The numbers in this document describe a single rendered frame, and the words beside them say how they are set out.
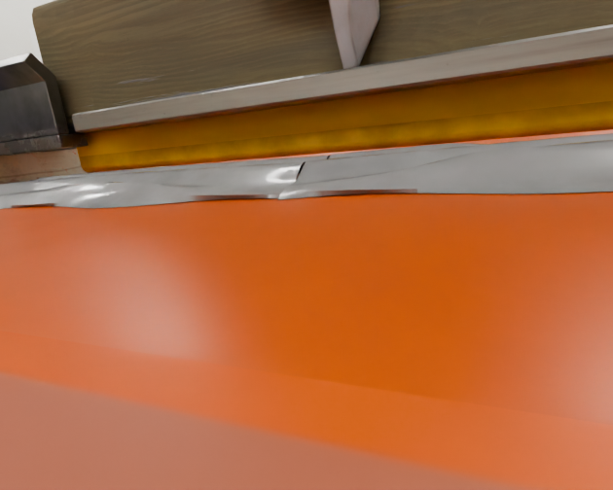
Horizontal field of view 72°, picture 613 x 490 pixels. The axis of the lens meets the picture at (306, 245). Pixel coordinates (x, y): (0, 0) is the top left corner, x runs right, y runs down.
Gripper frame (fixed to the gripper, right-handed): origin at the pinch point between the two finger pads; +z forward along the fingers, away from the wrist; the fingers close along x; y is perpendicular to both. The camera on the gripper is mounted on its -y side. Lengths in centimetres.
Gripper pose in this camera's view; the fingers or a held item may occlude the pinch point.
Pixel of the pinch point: (380, 40)
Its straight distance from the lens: 21.5
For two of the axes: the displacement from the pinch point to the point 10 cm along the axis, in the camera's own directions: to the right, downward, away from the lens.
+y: -9.1, 0.0, 4.1
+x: -3.9, 2.8, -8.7
